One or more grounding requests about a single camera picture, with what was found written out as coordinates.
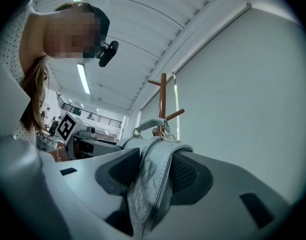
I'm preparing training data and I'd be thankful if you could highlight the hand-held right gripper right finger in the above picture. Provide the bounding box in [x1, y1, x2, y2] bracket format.
[169, 151, 214, 206]

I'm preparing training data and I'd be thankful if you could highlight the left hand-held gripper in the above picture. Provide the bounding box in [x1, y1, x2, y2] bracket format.
[56, 111, 125, 161]

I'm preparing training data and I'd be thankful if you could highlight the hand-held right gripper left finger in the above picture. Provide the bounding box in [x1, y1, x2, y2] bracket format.
[94, 147, 142, 196]

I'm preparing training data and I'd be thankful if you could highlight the silver quilted handbag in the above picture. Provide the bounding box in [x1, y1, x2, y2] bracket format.
[116, 117, 195, 238]

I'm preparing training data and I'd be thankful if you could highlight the brown wooden coat rack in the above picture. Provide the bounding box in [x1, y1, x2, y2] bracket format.
[147, 72, 186, 138]

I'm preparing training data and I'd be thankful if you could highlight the person's left forearm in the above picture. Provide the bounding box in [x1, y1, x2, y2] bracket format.
[48, 145, 69, 163]

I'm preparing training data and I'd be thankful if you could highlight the black metal railing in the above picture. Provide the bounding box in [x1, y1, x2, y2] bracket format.
[56, 92, 123, 129]

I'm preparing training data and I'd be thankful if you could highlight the black office chair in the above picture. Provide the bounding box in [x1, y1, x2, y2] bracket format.
[48, 120, 60, 138]

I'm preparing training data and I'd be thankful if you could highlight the person's head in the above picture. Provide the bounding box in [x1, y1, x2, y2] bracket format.
[19, 1, 104, 78]

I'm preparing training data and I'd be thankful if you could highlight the white dotted shirt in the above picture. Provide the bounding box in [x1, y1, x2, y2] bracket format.
[0, 0, 45, 146]

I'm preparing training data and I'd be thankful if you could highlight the thin chain bracelet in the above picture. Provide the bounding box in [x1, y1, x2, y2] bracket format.
[55, 146, 64, 163]

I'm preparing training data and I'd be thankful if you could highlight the black head-worn camera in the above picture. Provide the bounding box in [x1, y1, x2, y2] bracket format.
[96, 40, 120, 68]

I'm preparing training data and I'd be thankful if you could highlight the black headband mount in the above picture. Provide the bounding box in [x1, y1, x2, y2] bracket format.
[82, 5, 111, 60]

